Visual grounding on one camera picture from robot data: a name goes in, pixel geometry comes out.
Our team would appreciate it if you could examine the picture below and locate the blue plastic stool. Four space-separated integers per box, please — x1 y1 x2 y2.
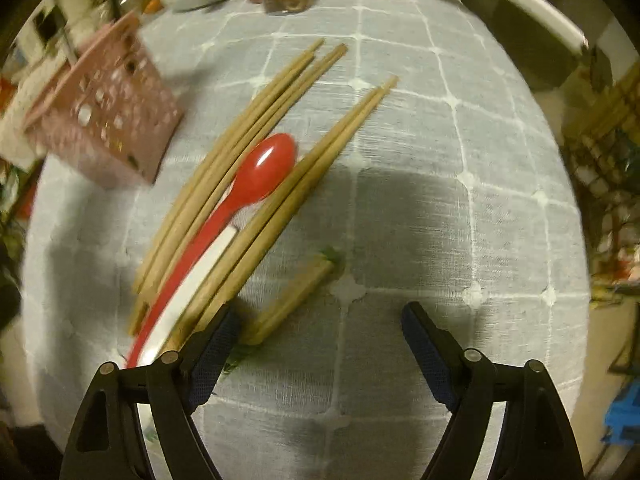
602 390 640 446

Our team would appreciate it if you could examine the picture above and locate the red plastic spoon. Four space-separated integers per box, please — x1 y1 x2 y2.
125 132 299 368

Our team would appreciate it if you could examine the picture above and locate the pink perforated utensil holder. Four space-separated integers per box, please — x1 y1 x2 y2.
22 12 183 188

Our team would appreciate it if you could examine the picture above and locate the white curved chair rail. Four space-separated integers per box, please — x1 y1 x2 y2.
435 0 588 53

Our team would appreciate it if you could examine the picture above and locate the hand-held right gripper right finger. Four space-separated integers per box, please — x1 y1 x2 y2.
401 301 587 480

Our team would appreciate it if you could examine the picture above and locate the green plant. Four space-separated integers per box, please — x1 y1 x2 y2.
0 160 36 243

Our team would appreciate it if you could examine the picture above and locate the wire storage rack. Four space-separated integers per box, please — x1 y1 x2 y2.
560 60 640 311

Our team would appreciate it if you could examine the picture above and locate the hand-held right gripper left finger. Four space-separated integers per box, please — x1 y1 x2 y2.
59 302 240 480

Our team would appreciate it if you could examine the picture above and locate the white plastic spoon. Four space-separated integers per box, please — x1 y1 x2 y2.
137 225 240 366

